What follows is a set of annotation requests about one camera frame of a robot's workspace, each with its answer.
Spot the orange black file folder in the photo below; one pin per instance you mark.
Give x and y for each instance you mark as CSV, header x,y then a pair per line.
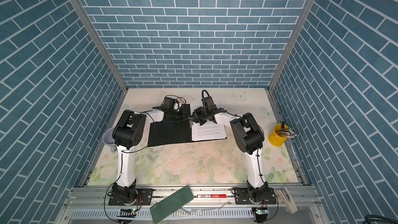
x,y
168,132

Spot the left aluminium frame post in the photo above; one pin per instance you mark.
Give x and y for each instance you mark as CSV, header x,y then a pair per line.
x,y
87,23

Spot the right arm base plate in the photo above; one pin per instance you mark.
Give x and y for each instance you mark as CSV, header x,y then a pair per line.
x,y
245,196

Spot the green board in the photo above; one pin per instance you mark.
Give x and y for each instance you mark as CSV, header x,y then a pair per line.
x,y
171,204

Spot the aluminium front rail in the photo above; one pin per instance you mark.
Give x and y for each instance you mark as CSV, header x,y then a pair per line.
x,y
96,196

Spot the yellow pen cup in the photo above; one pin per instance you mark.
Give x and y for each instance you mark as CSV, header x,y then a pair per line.
x,y
274,138

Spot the aluminium corner frame post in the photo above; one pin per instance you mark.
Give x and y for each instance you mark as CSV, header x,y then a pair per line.
x,y
293,38

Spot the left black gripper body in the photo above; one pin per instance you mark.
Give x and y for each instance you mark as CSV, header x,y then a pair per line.
x,y
177,116

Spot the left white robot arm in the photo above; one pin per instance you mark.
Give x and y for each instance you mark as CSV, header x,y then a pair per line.
x,y
128,133

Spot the red marker pen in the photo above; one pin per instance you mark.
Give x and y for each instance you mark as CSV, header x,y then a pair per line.
x,y
211,196

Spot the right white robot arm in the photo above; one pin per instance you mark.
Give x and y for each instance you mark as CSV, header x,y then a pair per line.
x,y
249,138

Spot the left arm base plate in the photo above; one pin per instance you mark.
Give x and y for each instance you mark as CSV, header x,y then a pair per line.
x,y
136,197

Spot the grey ceramic mug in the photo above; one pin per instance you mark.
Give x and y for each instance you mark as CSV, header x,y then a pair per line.
x,y
109,141

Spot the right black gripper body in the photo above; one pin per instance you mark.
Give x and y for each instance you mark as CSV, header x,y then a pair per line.
x,y
200,116

